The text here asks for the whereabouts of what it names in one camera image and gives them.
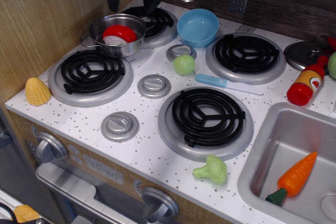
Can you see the oven knob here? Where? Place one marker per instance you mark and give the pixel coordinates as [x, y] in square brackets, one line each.
[49, 148]
[159, 207]

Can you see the yellow toy corn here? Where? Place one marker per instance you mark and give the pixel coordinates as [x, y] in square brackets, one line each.
[37, 93]

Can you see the blue plastic bowl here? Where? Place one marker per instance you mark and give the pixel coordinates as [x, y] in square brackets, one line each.
[197, 27]

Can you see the green toy apple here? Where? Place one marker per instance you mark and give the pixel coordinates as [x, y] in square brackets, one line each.
[184, 64]

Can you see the orange toy carrot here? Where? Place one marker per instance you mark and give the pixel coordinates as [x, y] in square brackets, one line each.
[293, 180]

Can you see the green toy broccoli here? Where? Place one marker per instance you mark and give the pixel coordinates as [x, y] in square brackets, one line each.
[215, 169]

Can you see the front right black burner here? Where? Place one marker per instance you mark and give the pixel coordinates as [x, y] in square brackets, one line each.
[198, 122]

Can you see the steel pot lid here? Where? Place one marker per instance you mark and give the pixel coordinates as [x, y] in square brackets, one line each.
[302, 54]

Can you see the front left black burner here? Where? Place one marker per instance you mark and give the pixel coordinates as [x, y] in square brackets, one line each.
[88, 78]

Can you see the back right black burner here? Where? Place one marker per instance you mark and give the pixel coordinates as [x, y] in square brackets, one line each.
[245, 58]

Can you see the silver oven door handle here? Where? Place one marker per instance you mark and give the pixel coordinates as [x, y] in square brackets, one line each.
[83, 196]

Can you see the yellow object bottom left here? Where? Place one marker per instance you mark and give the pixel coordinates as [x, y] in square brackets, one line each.
[25, 213]

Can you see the blue handled toy knife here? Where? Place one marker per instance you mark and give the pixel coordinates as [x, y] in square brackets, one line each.
[226, 84]

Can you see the top silver stove knob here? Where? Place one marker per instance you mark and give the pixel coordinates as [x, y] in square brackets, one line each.
[180, 49]

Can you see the bottom silver stove knob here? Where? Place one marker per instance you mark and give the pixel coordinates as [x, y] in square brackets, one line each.
[120, 127]

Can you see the back left black burner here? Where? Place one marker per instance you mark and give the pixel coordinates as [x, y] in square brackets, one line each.
[161, 26]

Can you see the red toy ketchup bottle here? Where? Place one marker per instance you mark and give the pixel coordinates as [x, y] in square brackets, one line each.
[308, 82]

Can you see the small steel pan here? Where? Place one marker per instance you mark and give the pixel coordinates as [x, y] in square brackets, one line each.
[94, 39]

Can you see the green toy vegetable at edge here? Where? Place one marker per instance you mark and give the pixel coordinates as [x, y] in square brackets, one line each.
[332, 65]

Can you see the steel sink basin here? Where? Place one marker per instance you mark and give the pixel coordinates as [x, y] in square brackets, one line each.
[287, 135]

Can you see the silver stove knob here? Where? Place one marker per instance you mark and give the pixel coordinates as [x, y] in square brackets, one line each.
[180, 49]
[120, 127]
[154, 86]

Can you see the right oven front knob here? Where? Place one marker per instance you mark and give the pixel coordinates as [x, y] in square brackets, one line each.
[159, 207]

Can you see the black burner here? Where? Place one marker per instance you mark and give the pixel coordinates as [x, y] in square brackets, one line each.
[245, 58]
[161, 26]
[88, 78]
[198, 122]

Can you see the middle silver stove knob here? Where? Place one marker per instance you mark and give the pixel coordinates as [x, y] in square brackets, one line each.
[154, 86]

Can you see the left oven front knob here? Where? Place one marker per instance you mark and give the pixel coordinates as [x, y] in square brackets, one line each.
[49, 148]

